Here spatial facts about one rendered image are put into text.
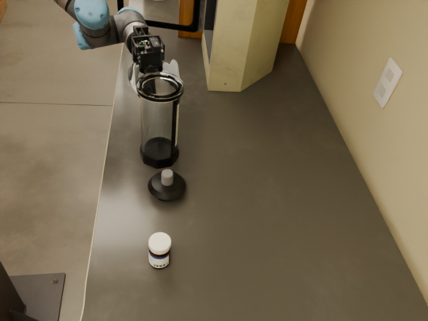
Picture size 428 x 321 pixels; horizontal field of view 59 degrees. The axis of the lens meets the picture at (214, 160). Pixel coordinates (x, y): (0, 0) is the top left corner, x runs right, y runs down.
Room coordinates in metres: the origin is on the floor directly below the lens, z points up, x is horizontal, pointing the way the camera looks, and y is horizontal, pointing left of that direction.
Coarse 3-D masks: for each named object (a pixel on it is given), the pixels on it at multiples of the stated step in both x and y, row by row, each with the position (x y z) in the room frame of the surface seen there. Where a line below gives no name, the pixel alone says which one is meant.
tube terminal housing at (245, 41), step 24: (240, 0) 1.08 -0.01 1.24; (264, 0) 1.12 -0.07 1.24; (288, 0) 1.24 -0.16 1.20; (216, 24) 1.06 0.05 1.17; (240, 24) 1.08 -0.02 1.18; (264, 24) 1.14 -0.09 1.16; (216, 48) 1.07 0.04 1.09; (240, 48) 1.08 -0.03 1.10; (264, 48) 1.17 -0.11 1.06; (216, 72) 1.07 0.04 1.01; (240, 72) 1.08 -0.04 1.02; (264, 72) 1.20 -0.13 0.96
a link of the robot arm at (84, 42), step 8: (112, 16) 0.97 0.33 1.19; (112, 24) 0.95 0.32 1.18; (80, 32) 0.90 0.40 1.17; (112, 32) 0.93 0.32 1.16; (80, 40) 0.90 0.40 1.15; (88, 40) 0.90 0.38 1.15; (96, 40) 0.89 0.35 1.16; (104, 40) 0.91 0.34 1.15; (112, 40) 0.93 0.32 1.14; (80, 48) 0.91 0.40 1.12; (88, 48) 0.91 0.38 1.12
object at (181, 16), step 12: (132, 0) 1.36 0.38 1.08; (144, 0) 1.36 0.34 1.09; (156, 0) 1.36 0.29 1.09; (168, 0) 1.36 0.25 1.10; (180, 0) 1.36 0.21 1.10; (192, 0) 1.36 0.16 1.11; (144, 12) 1.36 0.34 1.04; (156, 12) 1.36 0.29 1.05; (168, 12) 1.36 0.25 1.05; (180, 12) 1.36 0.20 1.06; (192, 12) 1.36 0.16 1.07; (180, 24) 1.36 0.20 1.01
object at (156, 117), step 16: (144, 80) 0.74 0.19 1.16; (160, 80) 0.77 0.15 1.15; (176, 80) 0.75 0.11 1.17; (160, 96) 0.68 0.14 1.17; (144, 112) 0.69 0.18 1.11; (160, 112) 0.68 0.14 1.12; (144, 128) 0.69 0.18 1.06; (160, 128) 0.68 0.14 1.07; (144, 144) 0.69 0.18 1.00; (160, 144) 0.68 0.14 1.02
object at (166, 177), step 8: (152, 176) 0.62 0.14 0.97; (160, 176) 0.62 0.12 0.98; (168, 176) 0.59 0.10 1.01; (176, 176) 0.63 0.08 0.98; (152, 184) 0.59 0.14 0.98; (160, 184) 0.59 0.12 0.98; (168, 184) 0.59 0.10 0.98; (176, 184) 0.60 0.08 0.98; (184, 184) 0.61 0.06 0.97; (152, 192) 0.57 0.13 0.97; (160, 192) 0.57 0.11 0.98; (168, 192) 0.57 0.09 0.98; (176, 192) 0.58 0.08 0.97; (168, 200) 0.57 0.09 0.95
